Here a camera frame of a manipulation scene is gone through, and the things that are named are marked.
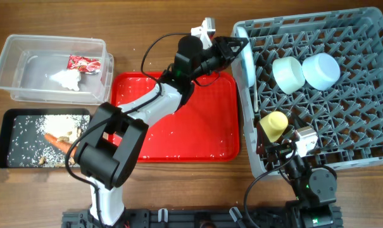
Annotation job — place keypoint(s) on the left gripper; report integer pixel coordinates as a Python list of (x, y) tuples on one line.
[(219, 52)]

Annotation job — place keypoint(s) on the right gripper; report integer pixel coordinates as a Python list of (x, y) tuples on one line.
[(280, 151)]

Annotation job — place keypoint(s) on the yellow plastic cup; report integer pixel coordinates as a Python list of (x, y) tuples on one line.
[(274, 124)]

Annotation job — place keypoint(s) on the mint green cup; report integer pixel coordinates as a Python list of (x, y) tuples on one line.
[(288, 74)]

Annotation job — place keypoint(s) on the light blue bowl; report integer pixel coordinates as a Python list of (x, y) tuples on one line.
[(321, 71)]

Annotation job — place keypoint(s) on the red foil wrapper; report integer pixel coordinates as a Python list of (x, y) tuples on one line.
[(84, 64)]

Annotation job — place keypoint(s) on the white tissue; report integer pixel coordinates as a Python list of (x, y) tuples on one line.
[(68, 79)]

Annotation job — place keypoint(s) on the orange carrot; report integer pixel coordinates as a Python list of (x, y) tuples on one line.
[(59, 144)]

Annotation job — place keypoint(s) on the white plastic spoon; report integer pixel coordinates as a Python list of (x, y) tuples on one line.
[(255, 99)]

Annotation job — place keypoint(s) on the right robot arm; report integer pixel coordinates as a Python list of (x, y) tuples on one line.
[(314, 186)]

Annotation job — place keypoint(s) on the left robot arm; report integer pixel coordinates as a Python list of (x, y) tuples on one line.
[(108, 150)]

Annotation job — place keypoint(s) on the grey dishwasher rack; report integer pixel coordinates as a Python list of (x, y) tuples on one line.
[(348, 117)]

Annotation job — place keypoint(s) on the black waste tray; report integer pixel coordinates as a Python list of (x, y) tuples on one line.
[(28, 136)]

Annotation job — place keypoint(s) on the red plastic tray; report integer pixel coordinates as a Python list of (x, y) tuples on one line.
[(206, 129)]

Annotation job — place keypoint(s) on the clear plastic storage bin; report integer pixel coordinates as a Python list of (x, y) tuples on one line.
[(28, 61)]

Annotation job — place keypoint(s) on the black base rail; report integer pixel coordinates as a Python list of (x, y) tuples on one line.
[(263, 217)]

